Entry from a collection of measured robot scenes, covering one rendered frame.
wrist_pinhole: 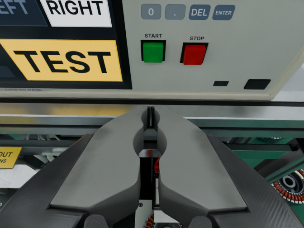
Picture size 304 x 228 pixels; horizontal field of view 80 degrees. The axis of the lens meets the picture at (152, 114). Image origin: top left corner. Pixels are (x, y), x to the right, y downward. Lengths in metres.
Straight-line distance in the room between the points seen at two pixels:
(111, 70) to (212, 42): 0.10
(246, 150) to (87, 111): 0.22
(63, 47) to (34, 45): 0.03
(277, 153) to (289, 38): 0.18
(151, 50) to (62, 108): 0.13
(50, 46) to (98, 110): 0.08
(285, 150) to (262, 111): 0.10
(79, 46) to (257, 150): 0.27
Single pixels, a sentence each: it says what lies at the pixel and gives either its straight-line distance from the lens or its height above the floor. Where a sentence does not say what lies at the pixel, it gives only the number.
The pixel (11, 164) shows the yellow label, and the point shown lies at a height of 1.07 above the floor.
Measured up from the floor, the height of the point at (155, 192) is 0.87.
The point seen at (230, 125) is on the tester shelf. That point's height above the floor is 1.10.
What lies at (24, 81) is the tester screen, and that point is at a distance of 0.25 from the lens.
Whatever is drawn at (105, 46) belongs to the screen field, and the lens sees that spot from 0.18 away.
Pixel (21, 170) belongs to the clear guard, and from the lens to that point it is 0.28.
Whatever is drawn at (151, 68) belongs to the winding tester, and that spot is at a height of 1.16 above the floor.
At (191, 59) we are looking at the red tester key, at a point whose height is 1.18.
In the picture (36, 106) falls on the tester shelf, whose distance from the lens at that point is 0.26.
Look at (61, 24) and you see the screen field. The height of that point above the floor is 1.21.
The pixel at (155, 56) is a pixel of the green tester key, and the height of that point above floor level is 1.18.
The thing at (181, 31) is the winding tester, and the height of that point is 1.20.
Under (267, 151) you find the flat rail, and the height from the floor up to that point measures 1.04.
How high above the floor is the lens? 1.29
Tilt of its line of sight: 54 degrees down
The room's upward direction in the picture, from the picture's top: 1 degrees clockwise
